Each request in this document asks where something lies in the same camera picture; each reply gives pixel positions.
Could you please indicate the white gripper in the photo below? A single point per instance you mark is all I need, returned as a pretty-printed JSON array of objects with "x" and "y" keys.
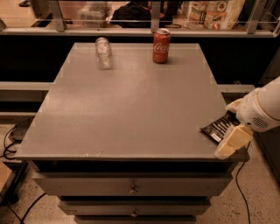
[{"x": 253, "y": 112}]

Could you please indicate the black rxbar chocolate wrapper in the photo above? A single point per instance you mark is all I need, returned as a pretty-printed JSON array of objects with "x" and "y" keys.
[{"x": 218, "y": 128}]

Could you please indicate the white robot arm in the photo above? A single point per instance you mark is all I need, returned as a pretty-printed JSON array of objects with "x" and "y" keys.
[{"x": 268, "y": 98}]

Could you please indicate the clear plastic water bottle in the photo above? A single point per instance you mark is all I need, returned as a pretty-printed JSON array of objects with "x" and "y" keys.
[{"x": 103, "y": 53}]

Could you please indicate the printed snack bag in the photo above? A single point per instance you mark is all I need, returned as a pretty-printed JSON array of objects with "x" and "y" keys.
[{"x": 214, "y": 15}]

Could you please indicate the red coca-cola can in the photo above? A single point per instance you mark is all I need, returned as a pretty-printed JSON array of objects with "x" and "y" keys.
[{"x": 161, "y": 45}]

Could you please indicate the grey drawer cabinet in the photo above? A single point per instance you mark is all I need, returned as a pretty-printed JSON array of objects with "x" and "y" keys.
[{"x": 138, "y": 119}]

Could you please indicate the clear plastic container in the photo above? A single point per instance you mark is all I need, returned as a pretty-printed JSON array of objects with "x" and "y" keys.
[{"x": 94, "y": 14}]

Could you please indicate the drawer with knob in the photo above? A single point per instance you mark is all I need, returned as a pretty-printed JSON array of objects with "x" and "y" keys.
[
  {"x": 135, "y": 207},
  {"x": 69, "y": 184}
]

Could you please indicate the top drawer with knob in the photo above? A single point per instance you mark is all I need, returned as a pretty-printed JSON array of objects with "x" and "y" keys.
[{"x": 69, "y": 184}]

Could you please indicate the grey metal railing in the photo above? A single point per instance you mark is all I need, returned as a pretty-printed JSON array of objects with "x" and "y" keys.
[{"x": 258, "y": 19}]

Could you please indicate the black bag behind rail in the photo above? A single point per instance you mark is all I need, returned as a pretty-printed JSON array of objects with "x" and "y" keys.
[{"x": 132, "y": 15}]

